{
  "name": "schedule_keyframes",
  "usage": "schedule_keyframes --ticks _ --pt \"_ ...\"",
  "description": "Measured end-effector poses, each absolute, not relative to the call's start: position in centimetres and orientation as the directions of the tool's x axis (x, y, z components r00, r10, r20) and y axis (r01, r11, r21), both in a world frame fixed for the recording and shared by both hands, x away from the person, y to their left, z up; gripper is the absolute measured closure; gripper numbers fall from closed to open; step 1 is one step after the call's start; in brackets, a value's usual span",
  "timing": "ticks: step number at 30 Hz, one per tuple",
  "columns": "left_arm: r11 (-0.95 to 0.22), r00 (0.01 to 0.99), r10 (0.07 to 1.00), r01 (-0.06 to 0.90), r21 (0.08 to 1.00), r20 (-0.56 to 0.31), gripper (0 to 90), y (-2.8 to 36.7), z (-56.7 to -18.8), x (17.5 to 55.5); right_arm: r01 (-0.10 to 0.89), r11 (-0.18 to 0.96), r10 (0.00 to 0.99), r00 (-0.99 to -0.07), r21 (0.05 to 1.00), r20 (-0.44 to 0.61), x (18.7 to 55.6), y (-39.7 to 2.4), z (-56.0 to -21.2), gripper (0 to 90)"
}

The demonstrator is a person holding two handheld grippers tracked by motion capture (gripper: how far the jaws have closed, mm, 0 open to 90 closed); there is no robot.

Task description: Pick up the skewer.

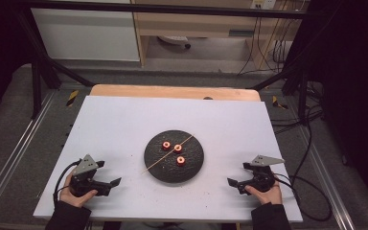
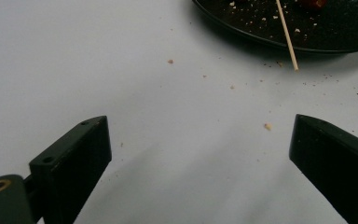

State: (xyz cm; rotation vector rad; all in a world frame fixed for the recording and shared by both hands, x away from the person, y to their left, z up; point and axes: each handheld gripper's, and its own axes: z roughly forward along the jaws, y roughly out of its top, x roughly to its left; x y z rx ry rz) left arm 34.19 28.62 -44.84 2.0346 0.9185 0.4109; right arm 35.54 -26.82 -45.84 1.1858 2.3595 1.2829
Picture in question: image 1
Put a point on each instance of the light wooden desk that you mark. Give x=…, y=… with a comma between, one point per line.
x=185, y=25

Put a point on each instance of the wooden table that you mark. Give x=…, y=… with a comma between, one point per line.
x=172, y=92

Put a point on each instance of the white power strip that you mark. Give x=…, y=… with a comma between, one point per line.
x=263, y=4

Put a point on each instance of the thin wooden skewer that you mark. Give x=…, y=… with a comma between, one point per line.
x=159, y=162

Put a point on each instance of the white cabinet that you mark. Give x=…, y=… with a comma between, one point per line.
x=83, y=35

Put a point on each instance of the yellow black tape marker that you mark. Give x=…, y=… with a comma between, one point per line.
x=72, y=98
x=278, y=103

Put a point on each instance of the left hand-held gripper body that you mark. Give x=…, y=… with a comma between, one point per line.
x=83, y=179

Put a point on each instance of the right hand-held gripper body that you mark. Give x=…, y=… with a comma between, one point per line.
x=262, y=179

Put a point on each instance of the round black plate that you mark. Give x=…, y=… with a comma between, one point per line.
x=159, y=172

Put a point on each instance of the aluminium floor rail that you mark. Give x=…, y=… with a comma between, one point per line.
x=327, y=179
x=16, y=150

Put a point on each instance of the person's left hand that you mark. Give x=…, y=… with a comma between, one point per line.
x=73, y=199

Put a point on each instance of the black metal frame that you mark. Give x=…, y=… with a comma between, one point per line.
x=36, y=80

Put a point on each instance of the office chair base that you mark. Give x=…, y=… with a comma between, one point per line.
x=174, y=40

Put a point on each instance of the white table board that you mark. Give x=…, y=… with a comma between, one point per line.
x=115, y=134

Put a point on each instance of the person's right hand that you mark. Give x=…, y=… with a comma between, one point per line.
x=270, y=196

